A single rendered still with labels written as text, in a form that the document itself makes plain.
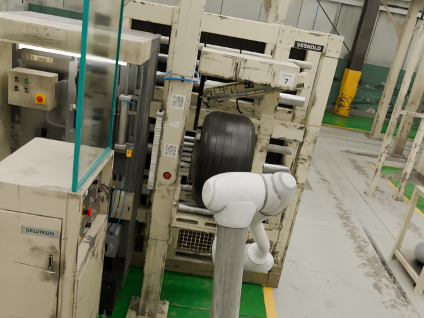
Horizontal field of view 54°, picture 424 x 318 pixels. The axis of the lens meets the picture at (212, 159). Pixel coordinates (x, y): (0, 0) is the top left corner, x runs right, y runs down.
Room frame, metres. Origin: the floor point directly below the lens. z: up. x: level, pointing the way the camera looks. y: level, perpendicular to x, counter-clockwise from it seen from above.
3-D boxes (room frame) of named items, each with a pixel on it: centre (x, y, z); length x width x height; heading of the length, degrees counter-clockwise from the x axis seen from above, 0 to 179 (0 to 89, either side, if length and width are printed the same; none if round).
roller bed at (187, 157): (2.75, 0.23, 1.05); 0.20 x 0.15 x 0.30; 93
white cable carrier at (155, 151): (2.31, 0.33, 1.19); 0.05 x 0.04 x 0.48; 3
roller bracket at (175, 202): (2.37, 0.17, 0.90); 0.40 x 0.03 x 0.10; 3
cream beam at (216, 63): (2.68, -0.12, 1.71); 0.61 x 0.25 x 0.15; 93
